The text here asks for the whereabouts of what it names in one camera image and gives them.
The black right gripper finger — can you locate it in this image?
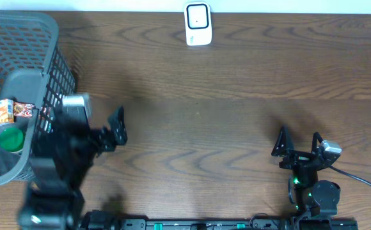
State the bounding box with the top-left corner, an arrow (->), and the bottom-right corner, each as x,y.
271,126 -> 294,157
312,132 -> 323,153

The red chocolate bar wrapper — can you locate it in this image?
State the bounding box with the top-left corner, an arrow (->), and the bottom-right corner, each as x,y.
13,102 -> 35,118

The green lid jar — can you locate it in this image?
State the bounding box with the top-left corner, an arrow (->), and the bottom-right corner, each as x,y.
0,127 -> 25,154

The orange juice carton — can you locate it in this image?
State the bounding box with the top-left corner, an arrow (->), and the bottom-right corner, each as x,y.
0,99 -> 15,126

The white Panadol box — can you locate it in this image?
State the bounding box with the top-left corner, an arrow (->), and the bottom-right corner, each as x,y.
40,107 -> 53,133

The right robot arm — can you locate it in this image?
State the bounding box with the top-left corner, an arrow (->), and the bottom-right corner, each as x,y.
271,126 -> 342,218

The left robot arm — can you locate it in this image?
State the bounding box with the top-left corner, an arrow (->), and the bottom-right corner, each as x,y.
17,105 -> 128,229

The white barcode scanner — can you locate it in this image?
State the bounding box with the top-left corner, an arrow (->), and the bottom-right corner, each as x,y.
184,2 -> 212,46

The grey plastic shopping basket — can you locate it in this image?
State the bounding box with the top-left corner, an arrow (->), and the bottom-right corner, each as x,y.
0,11 -> 76,186

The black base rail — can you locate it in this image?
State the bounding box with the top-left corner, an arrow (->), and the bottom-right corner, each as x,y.
77,210 -> 359,230

